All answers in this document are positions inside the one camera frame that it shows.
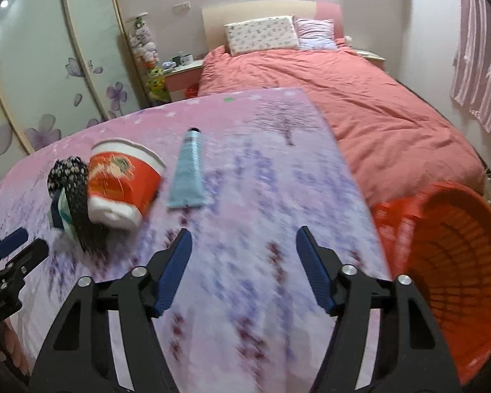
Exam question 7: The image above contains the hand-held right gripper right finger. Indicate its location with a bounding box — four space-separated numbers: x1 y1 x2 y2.
296 226 463 393

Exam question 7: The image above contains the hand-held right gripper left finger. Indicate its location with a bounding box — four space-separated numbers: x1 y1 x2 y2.
28 228 193 393

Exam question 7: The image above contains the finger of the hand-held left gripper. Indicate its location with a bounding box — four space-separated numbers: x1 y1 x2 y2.
2 239 50 283
0 228 29 260

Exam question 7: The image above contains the black dotted headband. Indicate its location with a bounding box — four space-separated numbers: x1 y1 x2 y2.
47 156 109 251

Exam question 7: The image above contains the light blue tube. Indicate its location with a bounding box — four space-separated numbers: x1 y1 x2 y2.
166 128 214 209

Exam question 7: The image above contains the orange instant noodle cup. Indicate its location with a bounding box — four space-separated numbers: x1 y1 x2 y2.
86 139 167 230

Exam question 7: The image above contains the orange plastic basket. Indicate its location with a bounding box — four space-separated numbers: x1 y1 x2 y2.
372 182 491 381

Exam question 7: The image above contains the pink floral tablecloth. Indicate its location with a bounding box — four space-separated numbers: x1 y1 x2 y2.
0 88 393 393

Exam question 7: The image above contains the bed with coral duvet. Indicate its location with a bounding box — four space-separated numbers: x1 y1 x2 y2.
197 45 487 214

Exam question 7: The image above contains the flower print sliding wardrobe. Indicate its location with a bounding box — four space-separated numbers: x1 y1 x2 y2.
0 0 148 197

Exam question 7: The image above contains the green yellow plush toy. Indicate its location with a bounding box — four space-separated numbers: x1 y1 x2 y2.
146 66 170 101

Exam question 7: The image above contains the pink nightstand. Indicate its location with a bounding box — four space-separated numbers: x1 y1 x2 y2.
164 61 205 101
354 49 386 68

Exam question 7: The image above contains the stack of plush toys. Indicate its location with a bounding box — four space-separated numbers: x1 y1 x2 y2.
129 15 160 68

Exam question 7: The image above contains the purple striped pillow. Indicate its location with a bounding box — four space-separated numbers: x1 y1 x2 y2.
293 16 338 51

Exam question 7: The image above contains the white floral pillow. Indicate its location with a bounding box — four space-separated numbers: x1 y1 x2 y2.
224 15 300 56

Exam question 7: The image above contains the cream and pink headboard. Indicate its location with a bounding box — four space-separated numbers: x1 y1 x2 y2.
202 1 345 52

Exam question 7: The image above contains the pink striped curtain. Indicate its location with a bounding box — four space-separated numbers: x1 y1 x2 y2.
451 0 491 144

